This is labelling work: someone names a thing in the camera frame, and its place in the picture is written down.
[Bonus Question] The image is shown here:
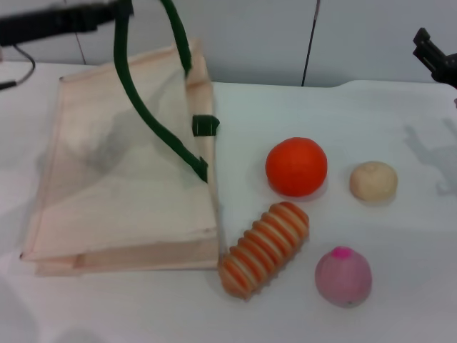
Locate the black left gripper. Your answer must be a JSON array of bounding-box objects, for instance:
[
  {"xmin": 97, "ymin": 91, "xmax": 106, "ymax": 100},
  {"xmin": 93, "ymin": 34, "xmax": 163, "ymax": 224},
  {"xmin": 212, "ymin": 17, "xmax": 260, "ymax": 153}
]
[{"xmin": 0, "ymin": 0, "xmax": 135, "ymax": 48}]

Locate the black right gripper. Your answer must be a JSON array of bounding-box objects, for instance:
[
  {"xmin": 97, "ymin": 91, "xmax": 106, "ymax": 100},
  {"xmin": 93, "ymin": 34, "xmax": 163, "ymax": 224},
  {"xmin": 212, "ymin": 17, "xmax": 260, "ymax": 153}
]
[{"xmin": 412, "ymin": 26, "xmax": 457, "ymax": 90}]

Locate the white handbag with green handles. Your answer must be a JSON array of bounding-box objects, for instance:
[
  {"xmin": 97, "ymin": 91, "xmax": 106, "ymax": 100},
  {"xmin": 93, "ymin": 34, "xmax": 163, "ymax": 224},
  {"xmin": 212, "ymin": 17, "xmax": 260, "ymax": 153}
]
[{"xmin": 19, "ymin": 0, "xmax": 228, "ymax": 278}]

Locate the pink peach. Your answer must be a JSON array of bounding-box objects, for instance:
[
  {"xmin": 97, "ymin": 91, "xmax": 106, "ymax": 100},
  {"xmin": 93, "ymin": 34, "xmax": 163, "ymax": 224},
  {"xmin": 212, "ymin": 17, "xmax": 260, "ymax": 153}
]
[{"xmin": 313, "ymin": 245, "xmax": 373, "ymax": 308}]

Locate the small beige round bun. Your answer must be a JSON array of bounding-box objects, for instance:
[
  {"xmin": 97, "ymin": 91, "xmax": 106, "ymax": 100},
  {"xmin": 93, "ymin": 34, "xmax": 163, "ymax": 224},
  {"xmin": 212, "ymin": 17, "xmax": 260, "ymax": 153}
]
[{"xmin": 348, "ymin": 160, "xmax": 398, "ymax": 202}]

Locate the orange fruit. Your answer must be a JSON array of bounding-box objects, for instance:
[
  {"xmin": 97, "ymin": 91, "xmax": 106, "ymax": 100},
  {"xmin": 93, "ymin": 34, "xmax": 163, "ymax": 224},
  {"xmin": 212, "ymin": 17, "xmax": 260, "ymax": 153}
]
[{"xmin": 265, "ymin": 136, "xmax": 328, "ymax": 197}]

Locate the orange striped bread loaf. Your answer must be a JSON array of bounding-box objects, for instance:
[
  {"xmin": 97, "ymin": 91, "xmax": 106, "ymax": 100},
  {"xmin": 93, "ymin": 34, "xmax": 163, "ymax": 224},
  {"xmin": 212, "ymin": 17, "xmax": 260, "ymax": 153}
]
[{"xmin": 218, "ymin": 201, "xmax": 311, "ymax": 299}]

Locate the thin black cable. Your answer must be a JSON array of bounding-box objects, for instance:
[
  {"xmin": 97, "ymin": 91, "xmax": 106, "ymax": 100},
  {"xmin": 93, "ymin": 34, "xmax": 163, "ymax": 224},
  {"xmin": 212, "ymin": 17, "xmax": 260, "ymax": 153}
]
[{"xmin": 0, "ymin": 44, "xmax": 36, "ymax": 91}]

